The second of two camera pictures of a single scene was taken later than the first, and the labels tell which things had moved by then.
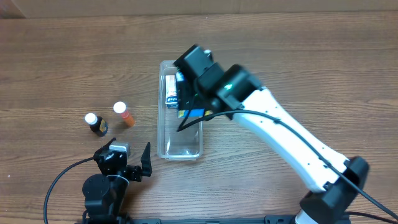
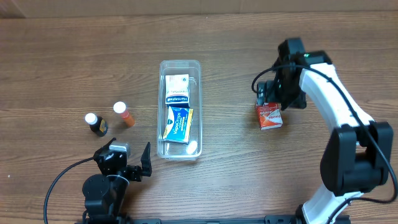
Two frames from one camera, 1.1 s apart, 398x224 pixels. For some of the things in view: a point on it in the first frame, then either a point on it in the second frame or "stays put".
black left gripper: (130, 169) stays put
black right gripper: (185, 95) to (269, 92)
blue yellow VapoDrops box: (193, 113) to (178, 124)
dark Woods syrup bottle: (97, 124) stays put
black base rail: (270, 219) stays put
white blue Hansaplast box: (170, 93) stays put
